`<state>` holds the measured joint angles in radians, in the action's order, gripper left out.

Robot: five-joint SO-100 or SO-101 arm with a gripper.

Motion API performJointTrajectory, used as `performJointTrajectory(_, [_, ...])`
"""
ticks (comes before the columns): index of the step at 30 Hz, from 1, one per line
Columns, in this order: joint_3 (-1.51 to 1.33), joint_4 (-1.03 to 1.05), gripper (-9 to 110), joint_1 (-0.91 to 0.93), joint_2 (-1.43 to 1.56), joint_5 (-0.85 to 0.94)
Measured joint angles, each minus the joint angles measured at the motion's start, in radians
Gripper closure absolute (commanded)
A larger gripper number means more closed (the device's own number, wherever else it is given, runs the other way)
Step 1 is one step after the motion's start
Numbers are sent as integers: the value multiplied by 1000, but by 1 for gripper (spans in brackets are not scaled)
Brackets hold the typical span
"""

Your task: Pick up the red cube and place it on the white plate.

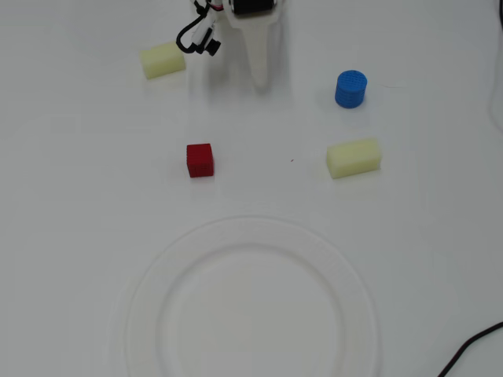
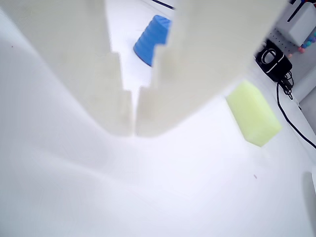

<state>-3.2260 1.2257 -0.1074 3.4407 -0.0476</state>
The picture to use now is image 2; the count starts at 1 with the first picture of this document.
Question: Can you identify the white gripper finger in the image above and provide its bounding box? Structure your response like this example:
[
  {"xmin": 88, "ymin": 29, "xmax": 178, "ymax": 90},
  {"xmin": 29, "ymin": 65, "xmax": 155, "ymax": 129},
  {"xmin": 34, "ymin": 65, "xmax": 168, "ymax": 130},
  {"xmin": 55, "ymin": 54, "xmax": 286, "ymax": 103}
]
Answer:
[
  {"xmin": 134, "ymin": 0, "xmax": 290, "ymax": 138},
  {"xmin": 0, "ymin": 0, "xmax": 135, "ymax": 138}
]

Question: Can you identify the white box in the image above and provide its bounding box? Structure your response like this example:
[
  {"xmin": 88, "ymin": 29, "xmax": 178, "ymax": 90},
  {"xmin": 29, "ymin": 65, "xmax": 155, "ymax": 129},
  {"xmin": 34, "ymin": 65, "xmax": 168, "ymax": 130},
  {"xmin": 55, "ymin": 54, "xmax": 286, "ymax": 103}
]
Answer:
[{"xmin": 283, "ymin": 0, "xmax": 316, "ymax": 48}]

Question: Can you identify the yellow foam block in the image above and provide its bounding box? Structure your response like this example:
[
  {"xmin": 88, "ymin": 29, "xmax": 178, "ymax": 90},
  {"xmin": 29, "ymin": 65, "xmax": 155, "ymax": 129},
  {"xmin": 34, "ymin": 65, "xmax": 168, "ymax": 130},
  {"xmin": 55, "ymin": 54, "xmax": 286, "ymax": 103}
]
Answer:
[{"xmin": 225, "ymin": 79, "xmax": 283, "ymax": 148}]

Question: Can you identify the white pegboard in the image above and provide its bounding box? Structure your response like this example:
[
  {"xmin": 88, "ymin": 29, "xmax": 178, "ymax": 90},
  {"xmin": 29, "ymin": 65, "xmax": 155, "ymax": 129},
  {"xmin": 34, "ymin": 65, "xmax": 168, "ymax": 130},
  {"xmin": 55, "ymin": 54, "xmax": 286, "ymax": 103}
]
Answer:
[{"xmin": 261, "ymin": 26, "xmax": 302, "ymax": 65}]

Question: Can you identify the blue ribbed cup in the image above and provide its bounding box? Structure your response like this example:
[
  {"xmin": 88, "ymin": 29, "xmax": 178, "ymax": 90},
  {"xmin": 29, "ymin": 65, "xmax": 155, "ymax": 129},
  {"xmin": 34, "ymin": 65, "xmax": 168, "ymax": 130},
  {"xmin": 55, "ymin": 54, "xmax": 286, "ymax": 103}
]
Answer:
[{"xmin": 133, "ymin": 14, "xmax": 172, "ymax": 67}]

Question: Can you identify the black desktop speaker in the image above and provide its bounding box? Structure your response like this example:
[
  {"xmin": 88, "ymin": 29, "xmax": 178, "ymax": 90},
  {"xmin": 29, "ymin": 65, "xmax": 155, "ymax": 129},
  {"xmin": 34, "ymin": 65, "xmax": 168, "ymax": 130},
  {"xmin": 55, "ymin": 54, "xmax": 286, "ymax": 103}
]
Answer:
[{"xmin": 255, "ymin": 39, "xmax": 294, "ymax": 83}]

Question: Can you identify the string of coloured beads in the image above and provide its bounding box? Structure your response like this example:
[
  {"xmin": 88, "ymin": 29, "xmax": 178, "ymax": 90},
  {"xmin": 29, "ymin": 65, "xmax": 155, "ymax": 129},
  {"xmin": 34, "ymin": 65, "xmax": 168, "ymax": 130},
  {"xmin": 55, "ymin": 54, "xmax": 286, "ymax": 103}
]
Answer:
[{"xmin": 297, "ymin": 31, "xmax": 316, "ymax": 54}]

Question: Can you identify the tangled black speaker cable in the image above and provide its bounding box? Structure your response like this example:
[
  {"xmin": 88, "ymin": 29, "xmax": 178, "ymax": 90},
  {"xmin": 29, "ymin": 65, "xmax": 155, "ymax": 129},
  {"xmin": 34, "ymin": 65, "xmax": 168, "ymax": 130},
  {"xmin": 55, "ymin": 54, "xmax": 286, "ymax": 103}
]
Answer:
[{"xmin": 277, "ymin": 70, "xmax": 296, "ymax": 101}]

